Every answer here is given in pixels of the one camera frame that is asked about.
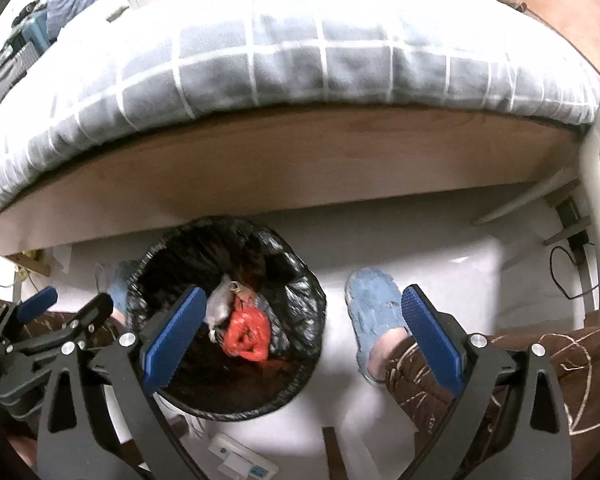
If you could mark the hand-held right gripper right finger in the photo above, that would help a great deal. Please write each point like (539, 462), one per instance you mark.
(432, 340)

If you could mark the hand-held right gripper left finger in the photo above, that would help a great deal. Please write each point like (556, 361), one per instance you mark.
(172, 340)

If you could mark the red plastic bag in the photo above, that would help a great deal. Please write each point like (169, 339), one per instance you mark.
(247, 334)

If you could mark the grey storage box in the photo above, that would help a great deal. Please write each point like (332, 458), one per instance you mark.
(10, 75)

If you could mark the white flat box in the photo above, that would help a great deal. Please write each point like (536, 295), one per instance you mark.
(250, 470)

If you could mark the dark wooden stick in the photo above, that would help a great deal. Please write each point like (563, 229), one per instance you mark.
(334, 455)

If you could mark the grey checked bed sheet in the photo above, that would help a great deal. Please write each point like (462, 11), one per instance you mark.
(280, 50)

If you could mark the blue plastic chair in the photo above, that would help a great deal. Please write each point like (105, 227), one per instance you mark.
(32, 27)

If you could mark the person's right leg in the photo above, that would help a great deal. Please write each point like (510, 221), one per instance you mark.
(585, 375)

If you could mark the black power adapter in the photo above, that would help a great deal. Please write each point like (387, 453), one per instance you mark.
(572, 217)

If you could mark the wooden bed frame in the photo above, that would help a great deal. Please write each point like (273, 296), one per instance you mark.
(280, 160)

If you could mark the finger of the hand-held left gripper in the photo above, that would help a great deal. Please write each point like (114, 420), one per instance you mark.
(94, 312)
(36, 304)

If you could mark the white box with blue dot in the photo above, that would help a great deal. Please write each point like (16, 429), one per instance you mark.
(227, 444)

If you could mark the wooden headboard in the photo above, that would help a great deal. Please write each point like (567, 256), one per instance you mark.
(565, 25)

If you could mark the trash bin with black liner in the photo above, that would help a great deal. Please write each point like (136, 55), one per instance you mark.
(292, 285)

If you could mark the grey crumpled wrapper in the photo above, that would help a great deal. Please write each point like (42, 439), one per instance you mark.
(219, 305)

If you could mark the blue slipper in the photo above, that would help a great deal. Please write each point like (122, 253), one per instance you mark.
(372, 300)
(120, 280)

